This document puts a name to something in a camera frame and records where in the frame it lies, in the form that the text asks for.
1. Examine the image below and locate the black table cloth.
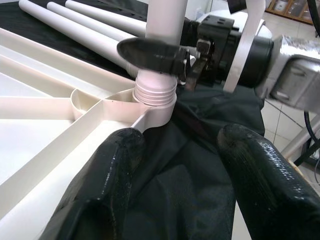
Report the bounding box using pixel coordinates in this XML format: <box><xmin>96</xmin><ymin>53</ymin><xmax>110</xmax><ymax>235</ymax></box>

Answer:
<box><xmin>0</xmin><ymin>0</ymin><xmax>266</xmax><ymax>240</ymax></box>

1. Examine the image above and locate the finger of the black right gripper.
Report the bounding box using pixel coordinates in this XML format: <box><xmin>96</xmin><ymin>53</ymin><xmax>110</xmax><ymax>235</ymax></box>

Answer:
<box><xmin>116</xmin><ymin>37</ymin><xmax>191</xmax><ymax>76</ymax></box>

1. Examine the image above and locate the wooden shelf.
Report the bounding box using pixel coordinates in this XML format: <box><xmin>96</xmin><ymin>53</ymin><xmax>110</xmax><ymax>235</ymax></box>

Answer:
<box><xmin>264</xmin><ymin>0</ymin><xmax>314</xmax><ymax>25</ymax></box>

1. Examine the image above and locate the grey metal bar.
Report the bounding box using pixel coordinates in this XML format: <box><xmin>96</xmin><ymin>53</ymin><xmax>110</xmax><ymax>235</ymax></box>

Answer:
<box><xmin>281</xmin><ymin>126</ymin><xmax>320</xmax><ymax>161</ymax></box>

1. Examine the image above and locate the white plastic children table top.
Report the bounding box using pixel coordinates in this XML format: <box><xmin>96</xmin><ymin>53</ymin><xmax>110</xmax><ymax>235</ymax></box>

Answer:
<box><xmin>0</xmin><ymin>27</ymin><xmax>178</xmax><ymax>194</ymax></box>

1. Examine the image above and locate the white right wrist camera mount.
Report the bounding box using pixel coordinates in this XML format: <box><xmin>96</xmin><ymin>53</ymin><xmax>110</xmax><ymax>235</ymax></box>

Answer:
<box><xmin>223</xmin><ymin>0</ymin><xmax>274</xmax><ymax>94</ymax></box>

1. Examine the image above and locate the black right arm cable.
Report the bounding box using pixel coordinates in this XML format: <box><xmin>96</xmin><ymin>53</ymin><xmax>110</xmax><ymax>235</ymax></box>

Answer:
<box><xmin>303</xmin><ymin>109</ymin><xmax>320</xmax><ymax>141</ymax></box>

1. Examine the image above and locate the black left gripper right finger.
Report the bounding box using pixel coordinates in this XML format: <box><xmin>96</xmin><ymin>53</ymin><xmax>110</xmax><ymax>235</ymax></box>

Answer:
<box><xmin>216</xmin><ymin>123</ymin><xmax>320</xmax><ymax>240</ymax></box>

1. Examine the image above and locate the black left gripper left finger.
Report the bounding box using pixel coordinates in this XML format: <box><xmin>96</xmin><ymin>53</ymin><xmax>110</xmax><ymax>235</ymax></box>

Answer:
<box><xmin>44</xmin><ymin>126</ymin><xmax>147</xmax><ymax>240</ymax></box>

